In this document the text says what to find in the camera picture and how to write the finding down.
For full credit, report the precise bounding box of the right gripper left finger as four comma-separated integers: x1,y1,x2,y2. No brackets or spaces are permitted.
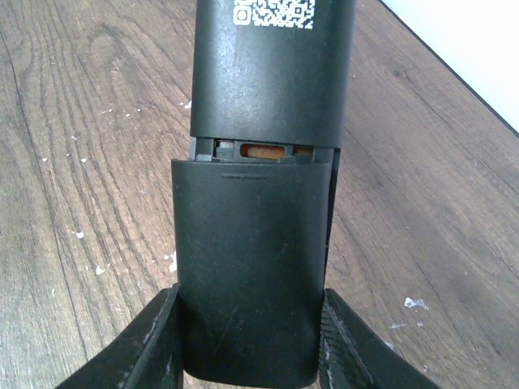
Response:
58,284,182,389

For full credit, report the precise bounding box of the black remote battery cover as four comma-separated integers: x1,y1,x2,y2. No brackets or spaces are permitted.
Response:
172,160,330,388

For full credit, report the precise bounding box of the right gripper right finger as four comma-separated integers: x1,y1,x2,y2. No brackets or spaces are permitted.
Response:
319,288,438,389

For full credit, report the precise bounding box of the black remote control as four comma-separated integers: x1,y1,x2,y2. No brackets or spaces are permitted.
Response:
171,1,355,284

